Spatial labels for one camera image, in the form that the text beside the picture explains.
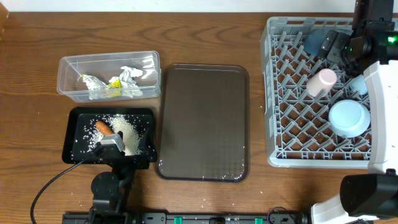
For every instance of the light blue bowl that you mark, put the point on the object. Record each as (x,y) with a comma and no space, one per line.
(349,118)

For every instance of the orange carrot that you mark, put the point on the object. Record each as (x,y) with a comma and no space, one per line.
(103,128)

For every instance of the black plastic tray bin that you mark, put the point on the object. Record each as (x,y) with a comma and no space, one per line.
(144,116)

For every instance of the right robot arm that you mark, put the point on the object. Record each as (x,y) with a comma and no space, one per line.
(370,196)

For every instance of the pile of white rice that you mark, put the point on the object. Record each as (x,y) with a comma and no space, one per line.
(87,134)

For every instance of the white paper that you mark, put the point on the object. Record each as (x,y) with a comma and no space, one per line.
(125,82)

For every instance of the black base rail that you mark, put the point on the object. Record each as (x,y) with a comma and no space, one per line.
(162,218)

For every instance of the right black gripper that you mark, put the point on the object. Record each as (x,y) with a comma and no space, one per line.
(335,42)

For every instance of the brown serving tray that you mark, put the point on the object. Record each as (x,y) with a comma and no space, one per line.
(204,123)

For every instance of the pink white cup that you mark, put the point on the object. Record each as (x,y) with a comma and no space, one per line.
(324,80)

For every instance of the dark blue plate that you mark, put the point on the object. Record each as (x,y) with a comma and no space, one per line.
(313,42)

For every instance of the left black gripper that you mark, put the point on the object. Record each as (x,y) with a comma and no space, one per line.
(145,154)

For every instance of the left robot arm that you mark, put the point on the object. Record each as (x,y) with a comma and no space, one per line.
(111,189)

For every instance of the clear plastic bin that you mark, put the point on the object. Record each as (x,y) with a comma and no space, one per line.
(104,67)

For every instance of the light blue cup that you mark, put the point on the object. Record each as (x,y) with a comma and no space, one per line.
(358,85)

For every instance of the grey dishwasher rack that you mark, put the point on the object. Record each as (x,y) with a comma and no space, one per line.
(298,132)

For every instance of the foil wrapper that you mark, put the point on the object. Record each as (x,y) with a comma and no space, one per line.
(98,90)

